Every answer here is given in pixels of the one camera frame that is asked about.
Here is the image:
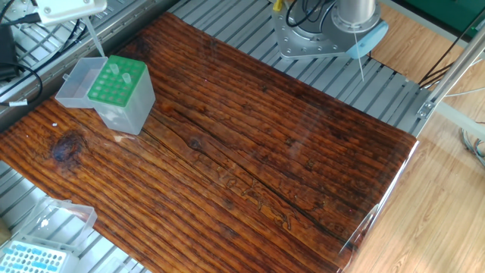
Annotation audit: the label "black power adapter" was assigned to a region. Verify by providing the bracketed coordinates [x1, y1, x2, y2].
[0, 24, 19, 81]

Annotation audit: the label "thin black cable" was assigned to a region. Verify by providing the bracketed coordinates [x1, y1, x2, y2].
[418, 5, 485, 87]

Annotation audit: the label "silver perforated metal plate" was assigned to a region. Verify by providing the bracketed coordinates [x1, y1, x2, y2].
[0, 0, 46, 30]

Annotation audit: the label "clear hinged holder lid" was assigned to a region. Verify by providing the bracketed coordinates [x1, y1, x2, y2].
[55, 56, 109, 110]

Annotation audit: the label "brown wooden board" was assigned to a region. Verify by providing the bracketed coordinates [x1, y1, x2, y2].
[0, 11, 418, 273]

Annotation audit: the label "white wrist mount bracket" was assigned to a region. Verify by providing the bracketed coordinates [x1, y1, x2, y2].
[36, 0, 108, 27]

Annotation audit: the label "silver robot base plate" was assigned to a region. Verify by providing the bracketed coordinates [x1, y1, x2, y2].
[271, 5, 342, 61]

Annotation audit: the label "aluminium frame bar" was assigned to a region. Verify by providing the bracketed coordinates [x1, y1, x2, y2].
[416, 20, 485, 119]

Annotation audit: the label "white small-tip box blue tips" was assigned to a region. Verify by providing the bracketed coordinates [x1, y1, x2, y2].
[0, 240, 80, 273]

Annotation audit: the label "black cable with white label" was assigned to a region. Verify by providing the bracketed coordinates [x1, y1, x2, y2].
[0, 62, 43, 108]

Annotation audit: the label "clear small-tip box lid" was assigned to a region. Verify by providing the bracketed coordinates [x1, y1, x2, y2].
[17, 196, 99, 256]

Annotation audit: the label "large clear pipette tip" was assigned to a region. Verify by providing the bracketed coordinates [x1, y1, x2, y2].
[82, 17, 106, 58]

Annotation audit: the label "coiled grey cable bundle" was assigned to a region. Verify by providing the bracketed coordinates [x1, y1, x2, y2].
[459, 127, 485, 170]

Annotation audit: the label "translucent tip holder green rack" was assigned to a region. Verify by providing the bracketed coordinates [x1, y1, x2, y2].
[87, 55, 157, 137]

